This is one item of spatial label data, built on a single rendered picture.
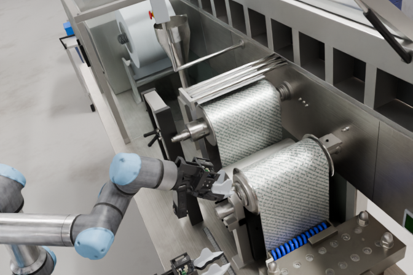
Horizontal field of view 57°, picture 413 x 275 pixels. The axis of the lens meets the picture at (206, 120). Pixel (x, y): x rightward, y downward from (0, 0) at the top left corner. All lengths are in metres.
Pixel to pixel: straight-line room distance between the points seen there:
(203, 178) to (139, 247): 1.79
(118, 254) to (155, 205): 1.15
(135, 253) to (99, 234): 1.82
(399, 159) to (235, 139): 0.48
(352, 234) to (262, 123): 0.44
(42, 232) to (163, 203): 0.76
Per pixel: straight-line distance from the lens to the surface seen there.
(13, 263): 1.50
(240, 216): 1.19
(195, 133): 1.20
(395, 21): 0.85
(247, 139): 1.26
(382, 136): 1.05
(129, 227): 2.88
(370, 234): 1.30
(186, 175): 0.99
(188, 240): 1.49
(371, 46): 0.97
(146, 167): 0.91
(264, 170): 1.08
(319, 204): 1.25
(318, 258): 1.24
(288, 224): 1.22
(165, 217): 1.59
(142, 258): 2.67
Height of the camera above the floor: 2.06
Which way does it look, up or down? 35 degrees down
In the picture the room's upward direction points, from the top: 13 degrees counter-clockwise
